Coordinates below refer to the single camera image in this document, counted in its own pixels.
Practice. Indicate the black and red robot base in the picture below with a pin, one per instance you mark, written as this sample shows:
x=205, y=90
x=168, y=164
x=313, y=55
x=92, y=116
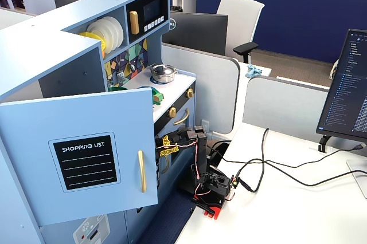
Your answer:
x=218, y=187

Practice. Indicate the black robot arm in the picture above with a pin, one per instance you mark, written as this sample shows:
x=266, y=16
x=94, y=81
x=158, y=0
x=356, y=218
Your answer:
x=202, y=155

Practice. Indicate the blue cabinet door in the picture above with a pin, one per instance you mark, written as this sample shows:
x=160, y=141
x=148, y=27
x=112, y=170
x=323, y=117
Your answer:
x=86, y=112

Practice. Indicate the gold stove knob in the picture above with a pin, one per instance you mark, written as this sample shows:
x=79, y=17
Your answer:
x=189, y=93
x=172, y=112

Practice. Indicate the green toy container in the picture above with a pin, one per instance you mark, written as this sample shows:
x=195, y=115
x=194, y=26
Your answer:
x=157, y=96

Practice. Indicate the tall grey desk divider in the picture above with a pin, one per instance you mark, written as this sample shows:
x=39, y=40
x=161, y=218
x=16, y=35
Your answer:
x=206, y=89

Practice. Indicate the grey divider clamp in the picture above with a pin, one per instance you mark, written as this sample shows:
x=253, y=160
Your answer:
x=207, y=129

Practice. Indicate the steel toy pot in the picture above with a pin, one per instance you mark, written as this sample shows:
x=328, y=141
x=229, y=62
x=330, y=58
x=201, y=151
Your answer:
x=163, y=77

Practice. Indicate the steel pot lid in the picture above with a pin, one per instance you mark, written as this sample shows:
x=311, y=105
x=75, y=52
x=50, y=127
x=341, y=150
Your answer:
x=163, y=69

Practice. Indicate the green round bowl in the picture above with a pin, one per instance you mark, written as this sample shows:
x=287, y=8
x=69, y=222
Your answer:
x=116, y=88

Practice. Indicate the small metal grater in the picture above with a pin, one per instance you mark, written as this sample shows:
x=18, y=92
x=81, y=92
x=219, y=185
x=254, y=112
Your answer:
x=120, y=76

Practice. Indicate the black dell monitor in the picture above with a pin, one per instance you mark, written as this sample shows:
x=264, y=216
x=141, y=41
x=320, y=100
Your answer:
x=198, y=33

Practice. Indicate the crumpled blue cloth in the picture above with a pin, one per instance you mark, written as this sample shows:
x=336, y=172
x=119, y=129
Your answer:
x=253, y=71

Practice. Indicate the white toy plate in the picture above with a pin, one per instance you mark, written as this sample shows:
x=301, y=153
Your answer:
x=116, y=30
x=100, y=36
x=121, y=33

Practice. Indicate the wide grey desk divider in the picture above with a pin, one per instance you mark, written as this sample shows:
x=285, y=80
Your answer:
x=281, y=109

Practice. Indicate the toy microwave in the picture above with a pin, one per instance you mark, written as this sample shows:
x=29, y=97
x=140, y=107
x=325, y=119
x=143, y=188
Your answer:
x=149, y=12

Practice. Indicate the white office chair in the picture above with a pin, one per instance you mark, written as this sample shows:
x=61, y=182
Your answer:
x=241, y=20

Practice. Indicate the black shopping list label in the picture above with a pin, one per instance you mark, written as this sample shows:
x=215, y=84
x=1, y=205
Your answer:
x=86, y=162

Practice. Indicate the yellow toy plate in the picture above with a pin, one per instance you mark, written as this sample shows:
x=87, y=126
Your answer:
x=91, y=36

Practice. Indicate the blue wooden toy kitchen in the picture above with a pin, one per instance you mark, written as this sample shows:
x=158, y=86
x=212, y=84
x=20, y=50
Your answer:
x=51, y=55

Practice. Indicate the cream coloured bundle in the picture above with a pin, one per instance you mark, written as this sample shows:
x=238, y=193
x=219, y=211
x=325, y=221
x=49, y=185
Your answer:
x=335, y=69

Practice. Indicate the monitor showing code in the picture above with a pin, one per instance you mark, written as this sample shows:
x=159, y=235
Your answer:
x=344, y=83

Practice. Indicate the silver monitor base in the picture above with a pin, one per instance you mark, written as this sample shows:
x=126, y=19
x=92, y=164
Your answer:
x=358, y=178

